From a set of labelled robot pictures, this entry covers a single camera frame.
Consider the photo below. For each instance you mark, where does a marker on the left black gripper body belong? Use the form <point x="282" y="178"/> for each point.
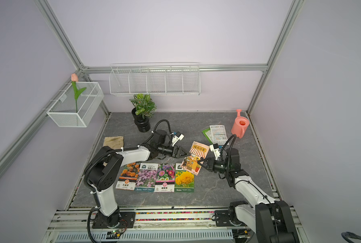
<point x="169" y="150"/>

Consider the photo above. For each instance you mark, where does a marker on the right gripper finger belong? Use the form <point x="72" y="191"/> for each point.
<point x="203" y="162"/>
<point x="205" y="166"/>

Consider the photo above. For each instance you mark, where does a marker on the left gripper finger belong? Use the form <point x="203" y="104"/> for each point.
<point x="181" y="154"/>
<point x="181" y="150"/>

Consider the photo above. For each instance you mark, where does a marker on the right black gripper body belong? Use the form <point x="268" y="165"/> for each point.
<point x="218" y="166"/>

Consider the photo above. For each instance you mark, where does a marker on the white orange-print seed packet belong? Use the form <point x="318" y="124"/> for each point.
<point x="198" y="152"/>

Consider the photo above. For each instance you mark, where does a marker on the sunflower seed packet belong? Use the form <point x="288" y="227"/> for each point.
<point x="184" y="180"/>

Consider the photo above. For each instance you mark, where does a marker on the green seed packet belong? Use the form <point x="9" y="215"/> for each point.
<point x="207" y="134"/>

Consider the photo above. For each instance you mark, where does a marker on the white text seed packet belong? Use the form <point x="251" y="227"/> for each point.
<point x="218" y="134"/>

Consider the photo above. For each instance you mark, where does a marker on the pink chrysanthemum seed packet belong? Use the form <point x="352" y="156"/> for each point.
<point x="165" y="178"/>

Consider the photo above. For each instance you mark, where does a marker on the purple flower seed packet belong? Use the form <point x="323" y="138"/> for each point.
<point x="146" y="177"/>

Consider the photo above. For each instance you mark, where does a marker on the orange marigold seed packet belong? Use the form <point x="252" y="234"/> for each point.
<point x="128" y="176"/>

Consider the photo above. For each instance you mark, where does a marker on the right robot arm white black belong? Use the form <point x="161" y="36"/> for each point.
<point x="270" y="219"/>

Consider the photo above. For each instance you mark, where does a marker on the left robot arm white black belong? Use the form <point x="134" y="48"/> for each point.
<point x="101" y="172"/>

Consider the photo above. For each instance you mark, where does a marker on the pink watering can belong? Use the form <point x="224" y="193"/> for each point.
<point x="240" y="125"/>

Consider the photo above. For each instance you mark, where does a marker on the green potted plant black pot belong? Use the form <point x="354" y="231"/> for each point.
<point x="144" y="108"/>

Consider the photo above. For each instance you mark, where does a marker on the beige work glove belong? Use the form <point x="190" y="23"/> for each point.
<point x="116" y="142"/>

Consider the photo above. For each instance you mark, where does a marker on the pink artificial tulip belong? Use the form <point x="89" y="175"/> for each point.
<point x="77" y="92"/>

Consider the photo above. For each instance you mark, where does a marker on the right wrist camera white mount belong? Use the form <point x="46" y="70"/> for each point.
<point x="215" y="149"/>

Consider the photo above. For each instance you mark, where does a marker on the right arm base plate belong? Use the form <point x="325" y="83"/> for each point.
<point x="224" y="218"/>

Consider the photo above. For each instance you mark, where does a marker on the white wire wall shelf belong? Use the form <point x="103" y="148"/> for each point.
<point x="160" y="78"/>

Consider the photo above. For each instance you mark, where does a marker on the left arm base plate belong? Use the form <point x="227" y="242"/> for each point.
<point x="126" y="219"/>

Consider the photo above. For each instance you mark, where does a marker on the white mesh wall basket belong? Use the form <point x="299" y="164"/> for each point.
<point x="63" y="111"/>

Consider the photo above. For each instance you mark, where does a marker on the aluminium front rail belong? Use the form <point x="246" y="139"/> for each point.
<point x="146" y="218"/>

